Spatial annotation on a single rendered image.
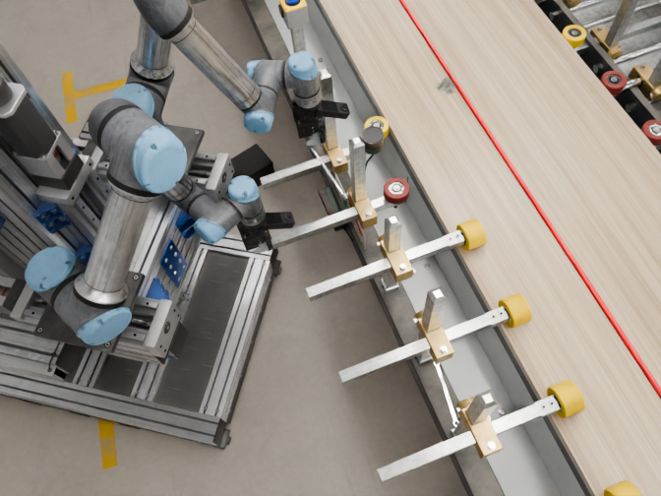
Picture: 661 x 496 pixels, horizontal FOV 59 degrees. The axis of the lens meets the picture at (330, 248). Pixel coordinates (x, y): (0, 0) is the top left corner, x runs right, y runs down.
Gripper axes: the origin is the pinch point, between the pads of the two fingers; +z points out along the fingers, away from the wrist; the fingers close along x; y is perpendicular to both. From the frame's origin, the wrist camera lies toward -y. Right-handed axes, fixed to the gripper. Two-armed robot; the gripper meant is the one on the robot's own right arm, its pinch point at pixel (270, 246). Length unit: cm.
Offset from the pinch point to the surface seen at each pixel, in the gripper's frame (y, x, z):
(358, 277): -19.3, 26.0, -13.5
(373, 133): -36.4, -4.4, -32.1
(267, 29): -31, -107, 13
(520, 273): -63, 40, -8
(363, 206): -31.2, 0.1, -4.4
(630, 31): -150, -34, 0
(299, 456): 17, 47, 83
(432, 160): -57, -5, -7
